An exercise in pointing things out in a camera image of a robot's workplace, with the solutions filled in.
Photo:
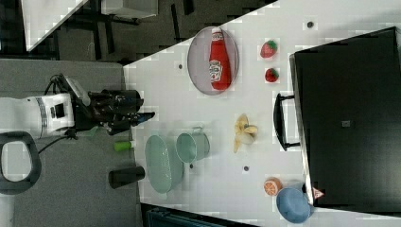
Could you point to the orange half toy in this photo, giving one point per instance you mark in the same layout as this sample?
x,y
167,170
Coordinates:
x,y
272,186

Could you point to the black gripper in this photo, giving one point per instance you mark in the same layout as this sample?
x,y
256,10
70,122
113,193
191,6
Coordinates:
x,y
99,113

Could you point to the grey round plate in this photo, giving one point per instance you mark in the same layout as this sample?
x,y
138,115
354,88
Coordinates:
x,y
198,59

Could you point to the white side table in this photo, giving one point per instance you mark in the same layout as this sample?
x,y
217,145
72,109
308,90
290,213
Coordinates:
x,y
42,17

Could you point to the blue bowl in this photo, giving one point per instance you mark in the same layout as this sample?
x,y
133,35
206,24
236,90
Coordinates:
x,y
293,205

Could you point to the red ketchup bottle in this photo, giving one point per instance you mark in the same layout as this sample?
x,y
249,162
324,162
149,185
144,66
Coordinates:
x,y
219,64

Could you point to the black cylinder cup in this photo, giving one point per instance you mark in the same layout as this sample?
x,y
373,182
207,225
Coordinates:
x,y
121,177

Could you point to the green slotted spatula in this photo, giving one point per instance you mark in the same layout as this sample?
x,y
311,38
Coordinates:
x,y
92,131

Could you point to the large red toy strawberry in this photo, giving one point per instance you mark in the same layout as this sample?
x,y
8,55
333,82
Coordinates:
x,y
268,49

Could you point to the peeled toy banana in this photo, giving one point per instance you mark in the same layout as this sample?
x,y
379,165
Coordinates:
x,y
244,132

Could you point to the green metal mug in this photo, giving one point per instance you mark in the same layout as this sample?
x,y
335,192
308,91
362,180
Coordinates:
x,y
192,146

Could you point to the blue metal frame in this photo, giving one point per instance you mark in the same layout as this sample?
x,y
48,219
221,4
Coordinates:
x,y
163,218

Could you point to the black utensil holder cup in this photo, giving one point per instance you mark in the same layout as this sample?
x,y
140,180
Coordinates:
x,y
125,101

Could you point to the green oval colander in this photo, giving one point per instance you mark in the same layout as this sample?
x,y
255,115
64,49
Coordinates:
x,y
164,167

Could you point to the small red toy strawberry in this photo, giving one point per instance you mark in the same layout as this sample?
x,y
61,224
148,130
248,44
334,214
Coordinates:
x,y
271,75

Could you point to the small green cup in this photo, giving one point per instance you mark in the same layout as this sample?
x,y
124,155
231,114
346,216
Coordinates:
x,y
122,145

